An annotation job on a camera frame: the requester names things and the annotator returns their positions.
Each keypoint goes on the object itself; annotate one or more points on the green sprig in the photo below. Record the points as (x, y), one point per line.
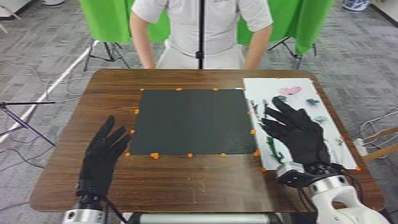
(271, 150)
(254, 107)

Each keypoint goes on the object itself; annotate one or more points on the dark mat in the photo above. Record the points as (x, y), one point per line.
(188, 123)

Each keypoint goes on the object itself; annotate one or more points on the black stand pole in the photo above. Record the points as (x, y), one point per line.
(200, 33)

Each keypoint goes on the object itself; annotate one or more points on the blue and white vase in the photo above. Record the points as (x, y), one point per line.
(355, 4)

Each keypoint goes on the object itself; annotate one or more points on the white sheet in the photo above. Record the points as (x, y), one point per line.
(266, 90)

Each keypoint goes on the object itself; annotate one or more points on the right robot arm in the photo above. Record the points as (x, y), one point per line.
(334, 196)

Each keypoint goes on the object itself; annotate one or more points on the person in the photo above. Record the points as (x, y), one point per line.
(177, 26)

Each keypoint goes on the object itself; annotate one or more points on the black tripod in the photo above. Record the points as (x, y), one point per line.
(19, 123)

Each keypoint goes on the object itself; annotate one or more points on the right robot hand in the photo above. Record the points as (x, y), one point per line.
(298, 133)

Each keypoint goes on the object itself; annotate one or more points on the black backdrop stand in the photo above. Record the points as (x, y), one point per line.
(108, 53)
(293, 51)

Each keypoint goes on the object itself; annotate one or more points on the pale grey bar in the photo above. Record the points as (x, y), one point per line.
(200, 219)

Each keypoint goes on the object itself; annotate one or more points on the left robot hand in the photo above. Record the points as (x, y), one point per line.
(97, 160)

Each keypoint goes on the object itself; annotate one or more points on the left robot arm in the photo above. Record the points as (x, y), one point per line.
(81, 215)

